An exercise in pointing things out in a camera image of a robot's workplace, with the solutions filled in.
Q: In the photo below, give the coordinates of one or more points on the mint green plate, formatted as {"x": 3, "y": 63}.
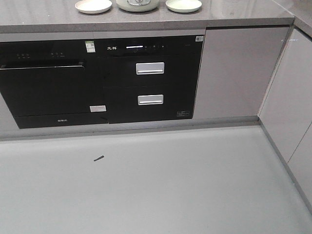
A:
{"x": 183, "y": 6}

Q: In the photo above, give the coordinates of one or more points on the grey cabinet door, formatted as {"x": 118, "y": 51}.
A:
{"x": 236, "y": 67}

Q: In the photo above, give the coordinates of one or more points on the black disinfection cabinet with drawers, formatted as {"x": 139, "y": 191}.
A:
{"x": 149, "y": 78}

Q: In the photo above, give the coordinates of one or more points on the sage green electric pot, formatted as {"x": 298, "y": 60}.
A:
{"x": 137, "y": 5}

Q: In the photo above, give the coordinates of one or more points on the grey side cabinet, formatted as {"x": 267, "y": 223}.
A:
{"x": 286, "y": 113}

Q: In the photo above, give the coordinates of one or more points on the cream white plate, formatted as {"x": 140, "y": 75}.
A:
{"x": 93, "y": 6}

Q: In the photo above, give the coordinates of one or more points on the black built-in dishwasher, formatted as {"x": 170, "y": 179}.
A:
{"x": 51, "y": 79}

